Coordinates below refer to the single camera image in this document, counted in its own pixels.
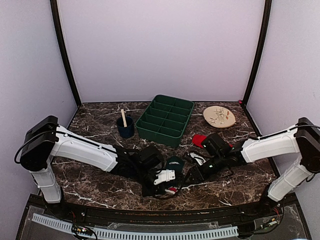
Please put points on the left black frame post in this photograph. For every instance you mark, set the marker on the left black frame post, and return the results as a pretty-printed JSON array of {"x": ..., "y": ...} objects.
[{"x": 63, "y": 51}]

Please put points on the dark blue mug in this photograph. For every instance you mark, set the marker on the dark blue mug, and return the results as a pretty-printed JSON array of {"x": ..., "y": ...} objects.
[{"x": 127, "y": 131}]

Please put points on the right black frame post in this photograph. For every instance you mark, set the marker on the right black frame post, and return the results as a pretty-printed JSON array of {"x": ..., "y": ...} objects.
[{"x": 259, "y": 51}]

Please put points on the green compartment tray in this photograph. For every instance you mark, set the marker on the green compartment tray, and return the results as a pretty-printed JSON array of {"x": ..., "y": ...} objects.
[{"x": 165, "y": 120}]

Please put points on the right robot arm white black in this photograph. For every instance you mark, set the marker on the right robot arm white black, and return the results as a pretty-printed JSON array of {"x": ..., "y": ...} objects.
[{"x": 295, "y": 150}]

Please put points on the wooden stick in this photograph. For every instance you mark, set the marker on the wooden stick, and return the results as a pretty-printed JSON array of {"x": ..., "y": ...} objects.
[{"x": 123, "y": 118}]

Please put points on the beige decorated plate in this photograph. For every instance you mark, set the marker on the beige decorated plate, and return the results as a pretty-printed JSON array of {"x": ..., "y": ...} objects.
[{"x": 219, "y": 117}]

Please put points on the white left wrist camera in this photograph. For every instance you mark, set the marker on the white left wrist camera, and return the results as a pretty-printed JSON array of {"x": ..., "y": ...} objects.
[{"x": 166, "y": 175}]

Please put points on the black frame post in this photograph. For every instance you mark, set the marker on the black frame post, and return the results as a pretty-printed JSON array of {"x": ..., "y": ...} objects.
[
  {"x": 63, "y": 51},
  {"x": 259, "y": 51}
]

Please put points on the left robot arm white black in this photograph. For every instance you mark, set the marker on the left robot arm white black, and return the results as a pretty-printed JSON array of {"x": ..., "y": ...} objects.
[{"x": 49, "y": 139}]

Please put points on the red santa sock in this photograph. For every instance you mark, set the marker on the red santa sock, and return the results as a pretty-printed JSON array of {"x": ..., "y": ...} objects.
[{"x": 197, "y": 140}]

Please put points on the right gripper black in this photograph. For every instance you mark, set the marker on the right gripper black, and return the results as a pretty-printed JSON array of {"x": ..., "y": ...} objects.
[{"x": 194, "y": 171}]

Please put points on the dark green sock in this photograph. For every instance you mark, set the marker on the dark green sock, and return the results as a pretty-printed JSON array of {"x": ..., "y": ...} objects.
[{"x": 175, "y": 163}]

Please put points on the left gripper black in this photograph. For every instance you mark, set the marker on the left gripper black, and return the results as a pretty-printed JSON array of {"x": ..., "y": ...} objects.
[{"x": 160, "y": 189}]

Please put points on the black front rail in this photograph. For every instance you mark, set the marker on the black front rail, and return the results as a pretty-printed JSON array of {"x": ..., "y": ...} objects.
[{"x": 98, "y": 215}]

